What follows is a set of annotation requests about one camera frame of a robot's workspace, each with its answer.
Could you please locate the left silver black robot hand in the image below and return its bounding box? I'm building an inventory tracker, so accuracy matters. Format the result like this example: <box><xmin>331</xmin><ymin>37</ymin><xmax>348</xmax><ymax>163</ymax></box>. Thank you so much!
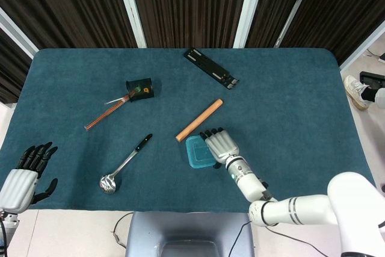
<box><xmin>0</xmin><ymin>141</ymin><xmax>58</xmax><ymax>212</ymax></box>

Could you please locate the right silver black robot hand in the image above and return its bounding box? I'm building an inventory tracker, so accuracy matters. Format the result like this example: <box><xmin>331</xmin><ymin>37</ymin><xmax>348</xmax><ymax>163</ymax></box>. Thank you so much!
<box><xmin>199</xmin><ymin>126</ymin><xmax>242</xmax><ymax>169</ymax></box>

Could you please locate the teal container lid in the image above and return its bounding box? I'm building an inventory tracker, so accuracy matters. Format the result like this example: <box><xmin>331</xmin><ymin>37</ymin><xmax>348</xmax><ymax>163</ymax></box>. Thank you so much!
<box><xmin>185</xmin><ymin>135</ymin><xmax>217</xmax><ymax>170</ymax></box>

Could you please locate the wooden rolling pin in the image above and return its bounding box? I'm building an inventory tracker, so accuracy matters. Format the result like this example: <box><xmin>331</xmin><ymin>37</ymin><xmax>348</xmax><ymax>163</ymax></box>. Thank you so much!
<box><xmin>175</xmin><ymin>98</ymin><xmax>224</xmax><ymax>143</ymax></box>

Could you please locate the blue velvet tablecloth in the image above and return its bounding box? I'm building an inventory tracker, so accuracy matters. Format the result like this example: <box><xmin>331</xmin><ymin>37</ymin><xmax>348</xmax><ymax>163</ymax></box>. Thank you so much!
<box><xmin>0</xmin><ymin>48</ymin><xmax>379</xmax><ymax>213</ymax></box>

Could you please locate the black flat folding stand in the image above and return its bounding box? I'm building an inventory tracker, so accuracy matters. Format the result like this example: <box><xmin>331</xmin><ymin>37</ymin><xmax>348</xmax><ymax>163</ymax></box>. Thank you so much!
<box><xmin>183</xmin><ymin>47</ymin><xmax>241</xmax><ymax>90</ymax></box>

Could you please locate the grey blue robot torso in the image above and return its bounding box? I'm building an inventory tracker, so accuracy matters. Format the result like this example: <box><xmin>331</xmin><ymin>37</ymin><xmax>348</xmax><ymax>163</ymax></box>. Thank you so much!
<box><xmin>125</xmin><ymin>211</ymin><xmax>256</xmax><ymax>257</ymax></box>

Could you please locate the black mesh pen cup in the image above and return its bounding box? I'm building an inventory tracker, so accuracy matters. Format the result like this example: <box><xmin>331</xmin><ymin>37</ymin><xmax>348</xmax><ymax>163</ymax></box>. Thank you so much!
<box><xmin>125</xmin><ymin>78</ymin><xmax>155</xmax><ymax>104</ymax></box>

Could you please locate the reddish brown chopstick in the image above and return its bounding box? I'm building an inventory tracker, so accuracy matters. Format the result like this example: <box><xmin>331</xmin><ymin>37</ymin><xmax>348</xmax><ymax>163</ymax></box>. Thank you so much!
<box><xmin>84</xmin><ymin>94</ymin><xmax>132</xmax><ymax>132</ymax></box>
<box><xmin>85</xmin><ymin>94</ymin><xmax>133</xmax><ymax>131</ymax></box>

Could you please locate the thin clear plastic stick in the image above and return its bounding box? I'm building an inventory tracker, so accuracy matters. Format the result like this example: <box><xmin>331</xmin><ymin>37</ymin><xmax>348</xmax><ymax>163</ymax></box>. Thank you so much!
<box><xmin>104</xmin><ymin>96</ymin><xmax>129</xmax><ymax>106</ymax></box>

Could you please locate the brown slatted partition panel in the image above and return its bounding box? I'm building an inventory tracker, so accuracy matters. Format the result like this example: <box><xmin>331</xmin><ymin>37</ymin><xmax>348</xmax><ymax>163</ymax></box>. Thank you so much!
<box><xmin>245</xmin><ymin>0</ymin><xmax>318</xmax><ymax>49</ymax></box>
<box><xmin>126</xmin><ymin>0</ymin><xmax>259</xmax><ymax>49</ymax></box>
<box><xmin>0</xmin><ymin>8</ymin><xmax>39</xmax><ymax>104</ymax></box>
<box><xmin>0</xmin><ymin>0</ymin><xmax>147</xmax><ymax>49</ymax></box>
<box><xmin>279</xmin><ymin>0</ymin><xmax>385</xmax><ymax>68</ymax></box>

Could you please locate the white sneaker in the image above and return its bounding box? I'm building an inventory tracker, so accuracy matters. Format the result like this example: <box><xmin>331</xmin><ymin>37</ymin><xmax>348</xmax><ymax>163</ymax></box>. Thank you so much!
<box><xmin>343</xmin><ymin>75</ymin><xmax>371</xmax><ymax>111</ymax></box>

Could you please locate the person leg with black sock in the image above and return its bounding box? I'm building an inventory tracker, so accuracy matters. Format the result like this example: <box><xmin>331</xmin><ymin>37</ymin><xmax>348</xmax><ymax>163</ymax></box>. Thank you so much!
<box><xmin>360</xmin><ymin>85</ymin><xmax>385</xmax><ymax>105</ymax></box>

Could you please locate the black flat floor device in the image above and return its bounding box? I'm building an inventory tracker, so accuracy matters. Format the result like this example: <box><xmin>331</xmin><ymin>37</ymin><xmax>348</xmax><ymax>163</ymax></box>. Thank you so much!
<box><xmin>359</xmin><ymin>71</ymin><xmax>385</xmax><ymax>89</ymax></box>

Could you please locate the steel ladle with black handle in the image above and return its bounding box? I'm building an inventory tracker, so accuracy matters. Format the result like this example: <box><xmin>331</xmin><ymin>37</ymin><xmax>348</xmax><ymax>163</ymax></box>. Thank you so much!
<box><xmin>99</xmin><ymin>133</ymin><xmax>153</xmax><ymax>194</ymax></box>

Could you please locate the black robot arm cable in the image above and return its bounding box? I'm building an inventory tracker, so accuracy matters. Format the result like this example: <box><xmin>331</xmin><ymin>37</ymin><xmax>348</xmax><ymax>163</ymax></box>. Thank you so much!
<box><xmin>228</xmin><ymin>220</ymin><xmax>253</xmax><ymax>257</ymax></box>

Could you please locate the thin black floor cable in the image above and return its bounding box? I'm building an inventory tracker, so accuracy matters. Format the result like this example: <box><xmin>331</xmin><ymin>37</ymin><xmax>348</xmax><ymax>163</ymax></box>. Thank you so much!
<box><xmin>112</xmin><ymin>211</ymin><xmax>135</xmax><ymax>249</ymax></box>

